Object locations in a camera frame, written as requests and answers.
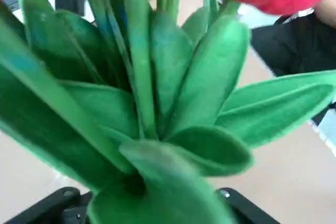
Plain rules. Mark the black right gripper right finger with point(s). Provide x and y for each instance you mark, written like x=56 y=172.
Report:
x=249 y=209

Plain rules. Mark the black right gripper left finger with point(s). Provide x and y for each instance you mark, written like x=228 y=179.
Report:
x=50 y=207

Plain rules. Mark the red tulip bouquet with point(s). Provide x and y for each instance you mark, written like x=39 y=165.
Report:
x=162 y=77

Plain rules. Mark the person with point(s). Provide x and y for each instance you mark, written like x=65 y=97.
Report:
x=294 y=45

